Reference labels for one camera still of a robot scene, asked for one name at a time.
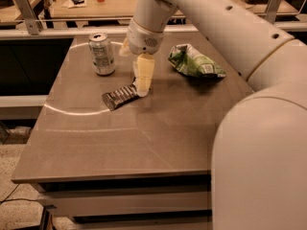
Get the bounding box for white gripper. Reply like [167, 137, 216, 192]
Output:
[119, 18, 164, 97]

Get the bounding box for dark chocolate rxbar wrapper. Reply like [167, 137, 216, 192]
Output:
[102, 84, 139, 111]

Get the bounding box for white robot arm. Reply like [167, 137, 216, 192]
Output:
[128, 0, 307, 230]

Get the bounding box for silver green soda can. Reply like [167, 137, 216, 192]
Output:
[88, 33, 115, 76]

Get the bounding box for green white chip bag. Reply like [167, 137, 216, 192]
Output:
[168, 44, 226, 79]

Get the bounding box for grey table drawer unit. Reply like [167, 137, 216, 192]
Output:
[35, 174, 214, 230]

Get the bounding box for grey metal bracket left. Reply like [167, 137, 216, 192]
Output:
[14, 0, 43, 35]

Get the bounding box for grey metal bracket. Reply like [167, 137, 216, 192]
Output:
[14, 0, 43, 35]
[264, 0, 282, 24]

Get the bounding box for grey metal rail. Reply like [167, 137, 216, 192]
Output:
[0, 21, 307, 40]

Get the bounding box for grey metal bracket right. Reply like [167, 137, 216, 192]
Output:
[264, 0, 282, 24]

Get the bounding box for black floor cable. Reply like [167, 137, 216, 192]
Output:
[0, 183, 41, 206]

